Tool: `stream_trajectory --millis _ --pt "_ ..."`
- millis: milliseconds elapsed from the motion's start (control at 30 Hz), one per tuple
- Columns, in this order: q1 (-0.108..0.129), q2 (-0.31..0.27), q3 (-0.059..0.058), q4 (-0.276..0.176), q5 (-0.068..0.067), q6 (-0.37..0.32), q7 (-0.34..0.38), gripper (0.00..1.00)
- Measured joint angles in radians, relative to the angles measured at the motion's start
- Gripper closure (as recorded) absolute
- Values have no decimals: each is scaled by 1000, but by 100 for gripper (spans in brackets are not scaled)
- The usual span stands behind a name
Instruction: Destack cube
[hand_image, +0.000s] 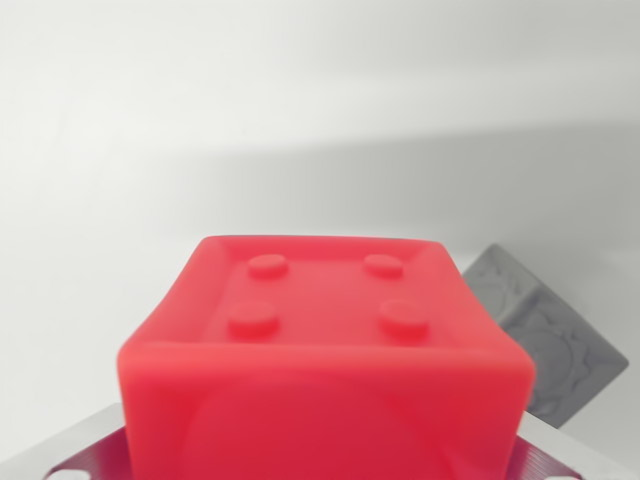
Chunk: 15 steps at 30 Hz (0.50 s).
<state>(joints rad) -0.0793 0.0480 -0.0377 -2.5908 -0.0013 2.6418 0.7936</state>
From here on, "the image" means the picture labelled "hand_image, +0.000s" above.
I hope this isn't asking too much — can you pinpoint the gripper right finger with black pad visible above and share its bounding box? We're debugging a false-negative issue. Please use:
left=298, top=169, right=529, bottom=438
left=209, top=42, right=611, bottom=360
left=506, top=409, right=640, bottom=480

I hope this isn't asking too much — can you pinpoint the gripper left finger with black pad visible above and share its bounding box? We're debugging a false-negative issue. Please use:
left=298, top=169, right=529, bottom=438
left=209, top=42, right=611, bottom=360
left=0, top=403, right=132, bottom=480

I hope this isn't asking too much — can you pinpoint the red cube with studs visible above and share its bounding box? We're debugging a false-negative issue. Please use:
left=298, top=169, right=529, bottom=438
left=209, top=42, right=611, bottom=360
left=115, top=234, right=536, bottom=480

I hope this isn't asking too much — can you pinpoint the grey cube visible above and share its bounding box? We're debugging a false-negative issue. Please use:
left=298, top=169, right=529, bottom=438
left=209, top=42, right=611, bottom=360
left=462, top=243, right=630, bottom=430

